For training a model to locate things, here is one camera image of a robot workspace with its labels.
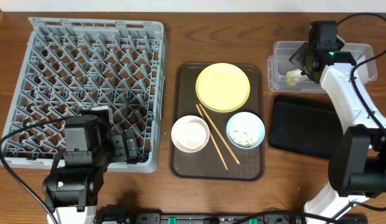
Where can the white tissue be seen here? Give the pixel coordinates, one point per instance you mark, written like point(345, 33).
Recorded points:
point(295, 74)

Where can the pink bowl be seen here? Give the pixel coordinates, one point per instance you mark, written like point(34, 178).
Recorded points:
point(176, 128)

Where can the white cup in pink bowl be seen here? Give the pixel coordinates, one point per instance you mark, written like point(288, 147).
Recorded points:
point(192, 135)

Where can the clear plastic bin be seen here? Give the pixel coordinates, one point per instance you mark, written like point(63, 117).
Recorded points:
point(279, 64)

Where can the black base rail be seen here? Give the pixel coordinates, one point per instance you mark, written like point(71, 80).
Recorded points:
point(211, 218)

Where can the dark brown serving tray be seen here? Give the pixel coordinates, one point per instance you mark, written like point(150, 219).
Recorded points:
point(206, 163)

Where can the grey dishwasher rack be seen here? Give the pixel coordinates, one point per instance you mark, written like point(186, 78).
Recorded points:
point(71, 65)

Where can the light blue bowl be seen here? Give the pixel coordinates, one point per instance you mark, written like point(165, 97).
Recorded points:
point(246, 121)

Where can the wooden chopstick right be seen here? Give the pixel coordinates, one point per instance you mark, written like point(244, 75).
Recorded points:
point(219, 133)

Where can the yellow plate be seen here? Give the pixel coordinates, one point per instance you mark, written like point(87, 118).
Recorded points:
point(222, 87)

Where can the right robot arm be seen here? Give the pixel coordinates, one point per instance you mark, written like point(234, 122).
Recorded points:
point(357, 169)

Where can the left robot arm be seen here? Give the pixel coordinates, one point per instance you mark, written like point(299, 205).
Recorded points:
point(76, 176)

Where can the black tray bin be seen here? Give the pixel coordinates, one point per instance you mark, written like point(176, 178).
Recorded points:
point(304, 126)

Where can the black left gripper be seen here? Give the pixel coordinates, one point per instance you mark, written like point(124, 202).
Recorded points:
point(116, 141)

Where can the green snack wrapper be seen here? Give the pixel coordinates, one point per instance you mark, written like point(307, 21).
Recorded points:
point(293, 82)

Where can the wooden chopstick left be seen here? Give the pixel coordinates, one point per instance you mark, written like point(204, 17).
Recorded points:
point(213, 140)

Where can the wooden chopstick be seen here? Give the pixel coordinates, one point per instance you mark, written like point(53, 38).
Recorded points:
point(219, 133)
point(213, 140)

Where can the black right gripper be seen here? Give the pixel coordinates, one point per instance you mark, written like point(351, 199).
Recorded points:
point(300, 54)

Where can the rice and nut scraps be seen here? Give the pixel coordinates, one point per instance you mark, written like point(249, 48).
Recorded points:
point(243, 138)

